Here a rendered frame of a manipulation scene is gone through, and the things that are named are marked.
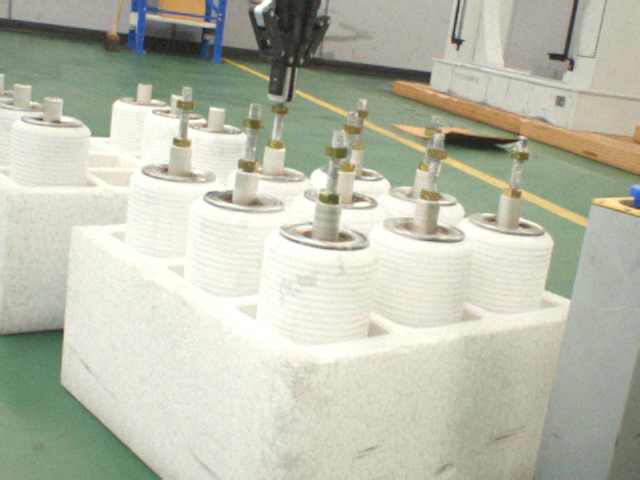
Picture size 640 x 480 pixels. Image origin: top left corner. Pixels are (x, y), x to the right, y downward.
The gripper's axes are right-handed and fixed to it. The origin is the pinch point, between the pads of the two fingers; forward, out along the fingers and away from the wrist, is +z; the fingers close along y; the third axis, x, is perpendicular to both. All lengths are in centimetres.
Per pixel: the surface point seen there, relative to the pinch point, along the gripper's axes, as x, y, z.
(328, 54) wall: 325, 566, 20
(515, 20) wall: 216, 687, -29
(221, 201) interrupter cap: -6.5, -17.7, 9.8
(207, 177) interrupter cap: 1.2, -9.9, 9.8
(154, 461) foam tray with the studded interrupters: -5.9, -22.7, 34.0
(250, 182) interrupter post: -8.0, -15.7, 7.9
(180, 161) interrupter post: 3.3, -11.9, 8.5
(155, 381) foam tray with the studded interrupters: -4.8, -22.3, 26.6
